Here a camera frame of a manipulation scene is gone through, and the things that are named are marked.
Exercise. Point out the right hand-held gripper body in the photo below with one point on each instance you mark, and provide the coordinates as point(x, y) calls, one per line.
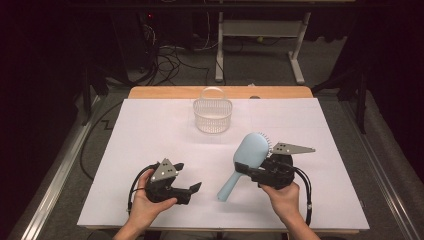
point(276, 170)

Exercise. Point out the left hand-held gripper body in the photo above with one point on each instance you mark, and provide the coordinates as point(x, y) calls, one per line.
point(163, 186)

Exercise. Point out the light blue hairbrush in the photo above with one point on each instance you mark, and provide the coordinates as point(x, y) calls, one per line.
point(248, 156)

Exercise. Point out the white plastic mesh basket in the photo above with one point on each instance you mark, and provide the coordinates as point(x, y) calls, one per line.
point(212, 115)

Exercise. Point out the person's left hand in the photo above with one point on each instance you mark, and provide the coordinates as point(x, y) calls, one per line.
point(146, 208)

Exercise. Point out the person's right hand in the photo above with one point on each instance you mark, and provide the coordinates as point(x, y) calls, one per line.
point(283, 201)

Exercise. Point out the white table cover board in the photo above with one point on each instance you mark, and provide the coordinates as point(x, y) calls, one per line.
point(213, 153)

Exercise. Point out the dark round table grommet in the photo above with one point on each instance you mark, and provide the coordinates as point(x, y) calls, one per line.
point(255, 97)

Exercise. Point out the black metal stand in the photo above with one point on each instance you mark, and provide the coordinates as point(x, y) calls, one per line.
point(358, 90)
point(91, 86)

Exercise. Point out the small yellow-green ball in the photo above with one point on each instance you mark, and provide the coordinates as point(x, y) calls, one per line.
point(260, 39)

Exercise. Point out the black computer tower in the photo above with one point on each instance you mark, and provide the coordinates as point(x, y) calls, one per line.
point(133, 36)

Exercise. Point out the aluminium floor rail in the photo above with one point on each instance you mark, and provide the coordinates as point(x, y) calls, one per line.
point(386, 156)
point(56, 173)

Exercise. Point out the white metal desk frame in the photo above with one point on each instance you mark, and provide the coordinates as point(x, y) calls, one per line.
point(260, 28)

